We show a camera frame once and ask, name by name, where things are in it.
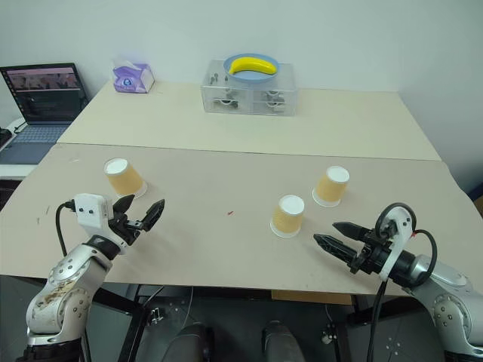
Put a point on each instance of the yellow banana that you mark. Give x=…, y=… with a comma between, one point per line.
x=253, y=65

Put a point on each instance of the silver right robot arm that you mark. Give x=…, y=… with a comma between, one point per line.
x=449, y=298

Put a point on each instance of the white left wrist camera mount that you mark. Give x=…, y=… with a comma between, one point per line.
x=90, y=211

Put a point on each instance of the clear acrylic drawer box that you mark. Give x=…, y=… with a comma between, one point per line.
x=245, y=96

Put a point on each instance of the blue plate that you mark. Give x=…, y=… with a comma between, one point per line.
x=251, y=78

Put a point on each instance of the black table frame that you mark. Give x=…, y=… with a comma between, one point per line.
x=130, y=335

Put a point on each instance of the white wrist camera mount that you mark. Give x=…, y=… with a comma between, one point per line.
x=402, y=220
x=90, y=211

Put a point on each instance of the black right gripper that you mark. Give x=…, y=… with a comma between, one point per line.
x=375, y=258

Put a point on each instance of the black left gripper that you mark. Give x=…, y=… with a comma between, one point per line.
x=126, y=231

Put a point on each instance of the grey laptop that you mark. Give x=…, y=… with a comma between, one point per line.
x=45, y=94

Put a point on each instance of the black object beside laptop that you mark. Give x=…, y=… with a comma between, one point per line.
x=4, y=137

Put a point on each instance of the purple tissue box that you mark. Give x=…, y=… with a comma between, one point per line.
x=132, y=79

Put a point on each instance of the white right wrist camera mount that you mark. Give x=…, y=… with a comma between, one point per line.
x=402, y=220

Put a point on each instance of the orange paper cup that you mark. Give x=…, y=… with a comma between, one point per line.
x=330, y=188
x=287, y=220
x=122, y=181

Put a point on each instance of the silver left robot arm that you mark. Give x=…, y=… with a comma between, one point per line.
x=64, y=286

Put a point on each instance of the dark rounded shape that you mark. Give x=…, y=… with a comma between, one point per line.
x=281, y=343
x=190, y=343

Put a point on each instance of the brown cardboard piece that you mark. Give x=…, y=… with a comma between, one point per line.
x=313, y=297

